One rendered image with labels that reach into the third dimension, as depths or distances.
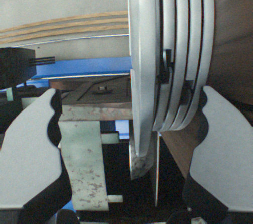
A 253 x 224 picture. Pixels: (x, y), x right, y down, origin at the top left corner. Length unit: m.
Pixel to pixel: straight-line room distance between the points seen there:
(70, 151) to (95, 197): 0.21
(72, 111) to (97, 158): 0.20
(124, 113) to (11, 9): 2.03
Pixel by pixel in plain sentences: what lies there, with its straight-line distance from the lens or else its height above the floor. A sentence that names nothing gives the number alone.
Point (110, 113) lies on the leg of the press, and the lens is 0.59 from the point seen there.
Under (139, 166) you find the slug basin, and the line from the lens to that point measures 0.84.
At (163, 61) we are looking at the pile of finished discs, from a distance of 0.16.
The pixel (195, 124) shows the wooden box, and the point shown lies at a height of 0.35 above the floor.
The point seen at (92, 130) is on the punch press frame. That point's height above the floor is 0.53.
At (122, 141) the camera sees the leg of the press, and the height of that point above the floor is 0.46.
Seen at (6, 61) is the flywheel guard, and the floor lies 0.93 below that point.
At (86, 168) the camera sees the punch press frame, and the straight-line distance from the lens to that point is 0.75.
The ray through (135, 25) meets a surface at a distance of 0.17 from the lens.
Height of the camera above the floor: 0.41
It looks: level
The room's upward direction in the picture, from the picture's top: 92 degrees counter-clockwise
